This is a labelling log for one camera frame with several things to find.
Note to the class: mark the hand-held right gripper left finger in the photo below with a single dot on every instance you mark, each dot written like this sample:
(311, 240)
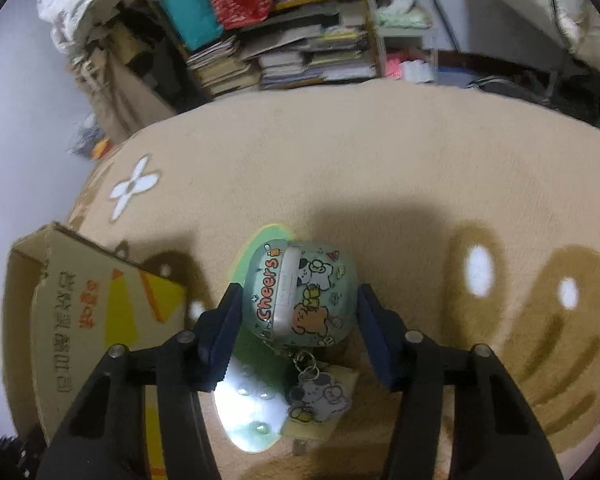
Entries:
(217, 345)

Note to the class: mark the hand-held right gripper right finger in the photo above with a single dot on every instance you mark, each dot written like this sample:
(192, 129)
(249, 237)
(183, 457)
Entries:
(380, 345)

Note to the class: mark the green cartoon earphone case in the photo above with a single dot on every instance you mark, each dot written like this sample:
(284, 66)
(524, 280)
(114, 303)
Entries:
(300, 285)

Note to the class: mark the printed cardboard box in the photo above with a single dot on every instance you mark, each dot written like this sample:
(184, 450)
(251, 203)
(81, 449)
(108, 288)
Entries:
(80, 320)

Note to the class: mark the green and white hand fan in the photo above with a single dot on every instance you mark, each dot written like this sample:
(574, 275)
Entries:
(245, 410)

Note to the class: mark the yellow card tag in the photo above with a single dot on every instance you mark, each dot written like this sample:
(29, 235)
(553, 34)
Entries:
(305, 431)

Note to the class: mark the beige printed rug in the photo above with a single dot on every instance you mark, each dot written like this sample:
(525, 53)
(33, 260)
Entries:
(380, 160)

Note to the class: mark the brown paper bags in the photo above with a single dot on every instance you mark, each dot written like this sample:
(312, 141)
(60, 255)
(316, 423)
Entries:
(130, 95)

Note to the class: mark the small stack of books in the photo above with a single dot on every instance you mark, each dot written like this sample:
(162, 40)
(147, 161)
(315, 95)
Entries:
(220, 67)

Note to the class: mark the wide pile of books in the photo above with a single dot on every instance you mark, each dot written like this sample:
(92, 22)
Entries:
(310, 55)

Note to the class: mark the white metal rack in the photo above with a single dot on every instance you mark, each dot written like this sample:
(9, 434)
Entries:
(430, 40)

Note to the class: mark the pale green packet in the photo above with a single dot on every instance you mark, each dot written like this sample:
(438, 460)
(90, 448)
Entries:
(400, 16)

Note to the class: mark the teal container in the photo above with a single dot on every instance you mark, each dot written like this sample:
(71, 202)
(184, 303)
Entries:
(190, 10)

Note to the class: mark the cream quilted bedding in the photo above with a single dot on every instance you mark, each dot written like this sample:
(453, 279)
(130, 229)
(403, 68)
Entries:
(560, 5)

